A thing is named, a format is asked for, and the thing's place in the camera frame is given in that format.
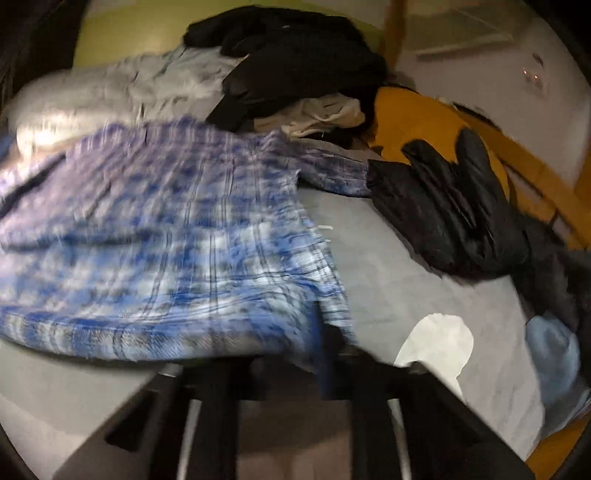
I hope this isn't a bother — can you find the grey printed bed sheet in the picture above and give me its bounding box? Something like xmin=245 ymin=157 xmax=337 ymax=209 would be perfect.
xmin=0 ymin=99 xmax=550 ymax=480

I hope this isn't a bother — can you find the black coat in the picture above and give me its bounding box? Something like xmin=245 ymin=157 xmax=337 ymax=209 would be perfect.
xmin=185 ymin=4 xmax=389 ymax=132

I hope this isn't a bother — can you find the light blue cloth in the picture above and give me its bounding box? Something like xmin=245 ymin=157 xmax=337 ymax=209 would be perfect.
xmin=524 ymin=314 xmax=587 ymax=439

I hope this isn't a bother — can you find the dark grey fuzzy garment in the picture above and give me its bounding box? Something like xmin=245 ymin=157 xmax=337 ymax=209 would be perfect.
xmin=508 ymin=217 xmax=591 ymax=342

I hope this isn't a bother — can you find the cream cloth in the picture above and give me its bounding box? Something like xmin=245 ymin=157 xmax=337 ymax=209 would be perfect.
xmin=254 ymin=92 xmax=368 ymax=139

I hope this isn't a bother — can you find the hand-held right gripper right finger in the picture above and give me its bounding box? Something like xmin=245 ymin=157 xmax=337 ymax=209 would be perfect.
xmin=316 ymin=305 xmax=536 ymax=480

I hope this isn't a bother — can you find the black puffer jacket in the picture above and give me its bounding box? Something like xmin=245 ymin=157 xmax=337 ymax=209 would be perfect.
xmin=367 ymin=127 xmax=532 ymax=278

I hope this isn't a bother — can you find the wooden bed frame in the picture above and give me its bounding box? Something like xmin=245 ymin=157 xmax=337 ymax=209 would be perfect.
xmin=379 ymin=0 xmax=591 ymax=478

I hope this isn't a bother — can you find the green headboard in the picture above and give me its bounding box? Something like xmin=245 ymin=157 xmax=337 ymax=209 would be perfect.
xmin=74 ymin=0 xmax=389 ymax=70

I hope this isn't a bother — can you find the wall socket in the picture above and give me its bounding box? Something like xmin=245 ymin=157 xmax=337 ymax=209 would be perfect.
xmin=522 ymin=53 xmax=548 ymax=93

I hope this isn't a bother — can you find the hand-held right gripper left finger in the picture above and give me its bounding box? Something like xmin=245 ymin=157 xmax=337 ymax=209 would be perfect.
xmin=53 ymin=359 xmax=252 ymax=480

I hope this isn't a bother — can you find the white wall shelf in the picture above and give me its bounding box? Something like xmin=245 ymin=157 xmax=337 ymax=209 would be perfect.
xmin=406 ymin=9 xmax=518 ymax=61

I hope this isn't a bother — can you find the mustard yellow pillow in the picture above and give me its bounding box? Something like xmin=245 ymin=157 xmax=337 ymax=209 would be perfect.
xmin=365 ymin=85 xmax=511 ymax=195

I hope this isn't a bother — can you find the grey duvet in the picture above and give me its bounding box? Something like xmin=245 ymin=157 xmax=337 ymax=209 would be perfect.
xmin=9 ymin=46 xmax=245 ymax=153

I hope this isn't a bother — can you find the blue plaid shirt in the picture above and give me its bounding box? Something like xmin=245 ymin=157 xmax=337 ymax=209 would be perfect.
xmin=0 ymin=115 xmax=384 ymax=365

